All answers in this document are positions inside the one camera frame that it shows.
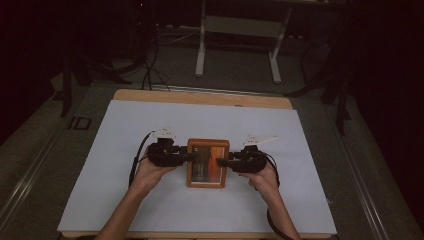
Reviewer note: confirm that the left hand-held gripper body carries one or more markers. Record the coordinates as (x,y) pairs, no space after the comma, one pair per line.
(165,155)

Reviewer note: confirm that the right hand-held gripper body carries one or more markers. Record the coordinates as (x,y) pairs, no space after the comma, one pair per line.
(250,160)

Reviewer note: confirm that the orange wooden box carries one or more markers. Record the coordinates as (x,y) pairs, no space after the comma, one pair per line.
(208,173)

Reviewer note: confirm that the person's left hand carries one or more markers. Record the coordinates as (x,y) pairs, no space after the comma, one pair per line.
(150,175)

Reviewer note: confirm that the person's right hand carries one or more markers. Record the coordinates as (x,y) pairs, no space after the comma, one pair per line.
(263,181)

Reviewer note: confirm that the white table mat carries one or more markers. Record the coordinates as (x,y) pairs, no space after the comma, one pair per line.
(213,213)

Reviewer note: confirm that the black metal stand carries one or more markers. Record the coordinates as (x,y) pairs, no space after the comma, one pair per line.
(71,76)
(340,93)

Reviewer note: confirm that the black floor bracket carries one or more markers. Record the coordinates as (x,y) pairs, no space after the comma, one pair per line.
(80,123)

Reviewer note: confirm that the metal floor rail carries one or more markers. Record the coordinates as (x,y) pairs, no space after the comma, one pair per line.
(363,186)
(23,190)

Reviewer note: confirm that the white metal desk frame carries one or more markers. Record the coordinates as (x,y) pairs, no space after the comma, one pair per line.
(240,30)

